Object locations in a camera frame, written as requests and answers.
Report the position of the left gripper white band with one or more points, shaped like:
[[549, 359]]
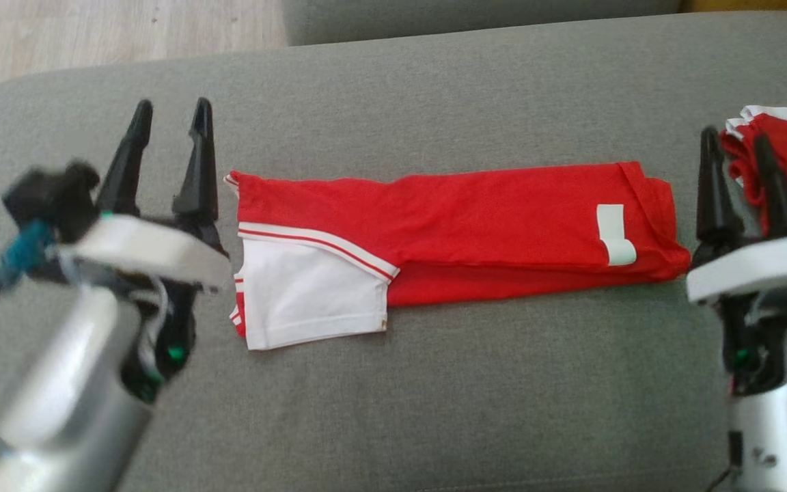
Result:
[[154, 253]]

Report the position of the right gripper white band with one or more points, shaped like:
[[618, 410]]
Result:
[[755, 270]]

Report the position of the red white-sleeved t-shirt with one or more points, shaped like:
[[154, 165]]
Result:
[[475, 212]]

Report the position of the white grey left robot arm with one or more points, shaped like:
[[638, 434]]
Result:
[[65, 396]]

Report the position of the mustard yellow cushion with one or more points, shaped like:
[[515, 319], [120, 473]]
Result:
[[755, 5]]

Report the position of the grey sofa back cushion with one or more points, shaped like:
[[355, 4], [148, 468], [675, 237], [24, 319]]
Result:
[[468, 17]]

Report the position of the large grey sofa seat cushion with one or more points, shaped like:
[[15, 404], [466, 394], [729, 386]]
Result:
[[434, 410]]

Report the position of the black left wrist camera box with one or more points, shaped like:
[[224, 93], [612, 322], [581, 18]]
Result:
[[48, 201]]

